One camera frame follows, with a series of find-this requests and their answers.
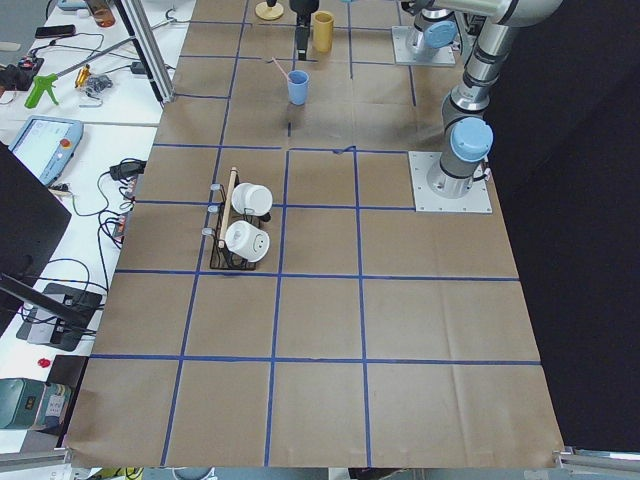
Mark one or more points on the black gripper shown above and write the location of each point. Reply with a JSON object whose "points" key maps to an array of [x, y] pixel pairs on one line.
{"points": [[305, 6]]}

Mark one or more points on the pink chopstick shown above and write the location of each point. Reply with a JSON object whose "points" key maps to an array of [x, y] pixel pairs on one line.
{"points": [[285, 74]]}

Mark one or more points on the light blue plastic cup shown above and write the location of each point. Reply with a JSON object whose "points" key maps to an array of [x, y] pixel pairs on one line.
{"points": [[298, 85]]}

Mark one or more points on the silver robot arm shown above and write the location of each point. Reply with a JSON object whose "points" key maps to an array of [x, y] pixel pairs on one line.
{"points": [[430, 37], [467, 137]]}

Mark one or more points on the bamboo cylinder holder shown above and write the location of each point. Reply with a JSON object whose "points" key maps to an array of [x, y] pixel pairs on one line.
{"points": [[322, 25]]}

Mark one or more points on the wooden mug tree stand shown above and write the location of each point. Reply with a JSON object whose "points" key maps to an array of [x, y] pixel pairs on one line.
{"points": [[269, 10]]}

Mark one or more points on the white mug plain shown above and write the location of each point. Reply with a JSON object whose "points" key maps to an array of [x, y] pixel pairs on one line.
{"points": [[251, 199]]}

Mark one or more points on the white smiley face mug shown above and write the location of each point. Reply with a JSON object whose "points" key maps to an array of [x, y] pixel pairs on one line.
{"points": [[247, 241]]}

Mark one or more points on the black power adapter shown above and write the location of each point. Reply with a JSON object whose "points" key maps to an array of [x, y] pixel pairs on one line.
{"points": [[127, 168]]}

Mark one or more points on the black smartphone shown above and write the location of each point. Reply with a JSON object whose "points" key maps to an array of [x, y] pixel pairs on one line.
{"points": [[55, 31]]}

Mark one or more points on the brown paper table cover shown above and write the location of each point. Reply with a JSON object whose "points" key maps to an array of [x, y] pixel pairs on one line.
{"points": [[369, 335]]}

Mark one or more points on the blue teach pendant tablet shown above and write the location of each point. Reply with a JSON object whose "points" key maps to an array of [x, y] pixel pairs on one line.
{"points": [[45, 145]]}

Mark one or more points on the black monitor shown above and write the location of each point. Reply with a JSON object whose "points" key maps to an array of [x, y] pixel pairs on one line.
{"points": [[33, 221]]}

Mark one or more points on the green electronic box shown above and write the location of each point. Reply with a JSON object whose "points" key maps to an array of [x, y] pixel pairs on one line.
{"points": [[33, 404]]}

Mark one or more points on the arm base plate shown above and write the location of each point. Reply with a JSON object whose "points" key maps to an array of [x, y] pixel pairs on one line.
{"points": [[410, 49], [436, 192]]}

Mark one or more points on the aluminium frame post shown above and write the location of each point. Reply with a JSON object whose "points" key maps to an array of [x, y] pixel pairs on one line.
{"points": [[139, 29]]}

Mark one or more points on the black wire cup rack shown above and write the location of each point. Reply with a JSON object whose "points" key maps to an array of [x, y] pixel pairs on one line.
{"points": [[221, 258]]}

